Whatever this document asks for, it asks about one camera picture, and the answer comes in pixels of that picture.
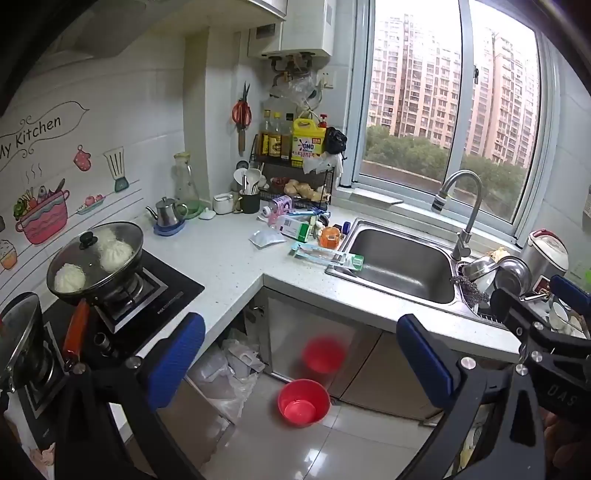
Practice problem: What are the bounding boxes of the black plastic bag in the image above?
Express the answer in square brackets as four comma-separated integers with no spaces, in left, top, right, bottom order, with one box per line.
[324,127,348,156]

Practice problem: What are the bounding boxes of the rice cooker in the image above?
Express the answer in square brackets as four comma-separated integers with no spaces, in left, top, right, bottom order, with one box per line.
[519,229,570,288]

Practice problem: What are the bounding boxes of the kitchen wall sticker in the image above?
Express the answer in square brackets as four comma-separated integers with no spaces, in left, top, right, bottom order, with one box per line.
[0,100,140,301]

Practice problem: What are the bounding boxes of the large white plastic bag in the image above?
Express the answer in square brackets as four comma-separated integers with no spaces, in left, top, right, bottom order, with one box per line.
[189,344,259,424]

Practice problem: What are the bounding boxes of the stainless steel kettle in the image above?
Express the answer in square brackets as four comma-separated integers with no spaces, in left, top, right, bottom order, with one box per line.
[146,197,189,229]

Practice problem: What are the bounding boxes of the person's right hand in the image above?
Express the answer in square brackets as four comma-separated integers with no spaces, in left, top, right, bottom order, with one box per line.
[544,413,591,480]

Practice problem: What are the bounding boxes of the black frying pan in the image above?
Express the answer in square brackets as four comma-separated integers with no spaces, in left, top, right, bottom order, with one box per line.
[47,222,145,371]

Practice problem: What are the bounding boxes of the white water heater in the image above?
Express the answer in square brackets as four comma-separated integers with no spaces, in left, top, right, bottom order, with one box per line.
[248,0,336,62]

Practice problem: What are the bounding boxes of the crumpled white plastic bag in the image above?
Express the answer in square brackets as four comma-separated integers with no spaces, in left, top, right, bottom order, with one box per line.
[222,339,267,380]

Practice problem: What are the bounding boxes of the window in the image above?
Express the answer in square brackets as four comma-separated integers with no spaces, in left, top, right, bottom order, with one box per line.
[344,0,560,237]

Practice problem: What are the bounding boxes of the green plate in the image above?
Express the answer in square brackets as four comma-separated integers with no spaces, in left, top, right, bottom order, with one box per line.
[178,199,208,220]

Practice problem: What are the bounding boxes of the glass pan lid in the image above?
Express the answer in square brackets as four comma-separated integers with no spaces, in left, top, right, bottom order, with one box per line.
[48,222,143,297]

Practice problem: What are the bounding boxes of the blue saucer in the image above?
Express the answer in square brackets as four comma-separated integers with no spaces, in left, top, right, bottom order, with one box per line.
[153,219,186,237]

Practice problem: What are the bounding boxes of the steel bowl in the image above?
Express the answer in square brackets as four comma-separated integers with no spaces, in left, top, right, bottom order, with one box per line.
[462,256,499,296]
[494,256,533,297]

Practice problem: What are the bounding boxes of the ginger root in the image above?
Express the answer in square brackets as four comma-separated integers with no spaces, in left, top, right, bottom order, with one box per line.
[284,180,325,202]

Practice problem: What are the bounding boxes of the white pouch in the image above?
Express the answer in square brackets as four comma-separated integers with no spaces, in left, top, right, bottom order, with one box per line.
[249,229,287,249]

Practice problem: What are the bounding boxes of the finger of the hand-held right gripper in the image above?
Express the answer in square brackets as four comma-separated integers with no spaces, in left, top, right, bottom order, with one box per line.
[549,274,591,324]
[489,287,591,371]

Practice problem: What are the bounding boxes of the black gas stove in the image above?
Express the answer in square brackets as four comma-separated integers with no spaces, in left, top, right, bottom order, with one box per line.
[0,251,205,450]

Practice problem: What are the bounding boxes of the glass pitcher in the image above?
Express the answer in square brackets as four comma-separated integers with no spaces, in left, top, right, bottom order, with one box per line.
[173,152,200,214]

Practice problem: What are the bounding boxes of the yellow detergent bottle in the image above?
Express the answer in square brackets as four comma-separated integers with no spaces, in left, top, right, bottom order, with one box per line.
[292,117,328,169]

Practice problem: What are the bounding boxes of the red plastic bin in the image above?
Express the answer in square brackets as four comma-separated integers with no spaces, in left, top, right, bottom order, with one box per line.
[277,378,331,428]

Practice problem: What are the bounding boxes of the range hood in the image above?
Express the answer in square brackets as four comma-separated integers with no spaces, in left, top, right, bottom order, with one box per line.
[28,0,155,62]

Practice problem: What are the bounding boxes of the thin white plastic bag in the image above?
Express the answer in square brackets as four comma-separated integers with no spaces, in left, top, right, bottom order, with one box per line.
[314,152,346,186]

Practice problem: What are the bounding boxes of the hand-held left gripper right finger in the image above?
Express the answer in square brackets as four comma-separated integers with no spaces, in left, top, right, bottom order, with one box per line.
[396,314,548,480]

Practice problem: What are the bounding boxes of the white medicine box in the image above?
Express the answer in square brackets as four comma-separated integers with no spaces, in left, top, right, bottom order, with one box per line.
[276,216,305,240]

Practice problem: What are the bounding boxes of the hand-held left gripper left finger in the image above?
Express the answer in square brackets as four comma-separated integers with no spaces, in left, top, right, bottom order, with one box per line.
[53,313,206,480]

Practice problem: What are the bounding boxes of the chrome faucet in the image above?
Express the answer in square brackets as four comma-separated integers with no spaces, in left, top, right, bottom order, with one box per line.
[431,170,483,262]

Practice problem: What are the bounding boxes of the apartment buildings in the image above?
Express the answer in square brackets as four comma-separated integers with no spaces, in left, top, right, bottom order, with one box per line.
[369,14,540,167]

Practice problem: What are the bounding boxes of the stainless steel sink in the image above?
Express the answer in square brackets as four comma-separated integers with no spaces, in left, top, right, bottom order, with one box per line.
[325,218,463,306]

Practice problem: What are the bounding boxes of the orange round container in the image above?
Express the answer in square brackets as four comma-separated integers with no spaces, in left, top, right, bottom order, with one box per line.
[318,226,345,249]

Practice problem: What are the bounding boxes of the clear plastic bag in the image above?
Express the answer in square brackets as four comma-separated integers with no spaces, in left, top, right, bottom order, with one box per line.
[277,74,320,112]

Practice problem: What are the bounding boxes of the frosted cabinet door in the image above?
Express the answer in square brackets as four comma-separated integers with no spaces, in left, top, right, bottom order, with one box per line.
[264,288,385,401]

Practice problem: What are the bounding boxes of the purple scrubber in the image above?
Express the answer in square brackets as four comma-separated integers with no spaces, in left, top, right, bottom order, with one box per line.
[452,274,486,306]

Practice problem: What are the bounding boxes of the green trees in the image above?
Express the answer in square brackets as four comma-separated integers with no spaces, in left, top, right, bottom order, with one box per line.
[365,124,536,217]

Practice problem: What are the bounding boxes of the black wire rack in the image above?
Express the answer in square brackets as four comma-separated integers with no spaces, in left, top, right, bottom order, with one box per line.
[252,134,339,211]

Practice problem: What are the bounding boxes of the stainless steel pot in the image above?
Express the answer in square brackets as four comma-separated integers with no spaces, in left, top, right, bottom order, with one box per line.
[0,292,47,393]

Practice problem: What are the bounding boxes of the red-handled scissors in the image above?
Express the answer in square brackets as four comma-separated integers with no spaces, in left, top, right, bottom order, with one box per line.
[232,82,253,126]

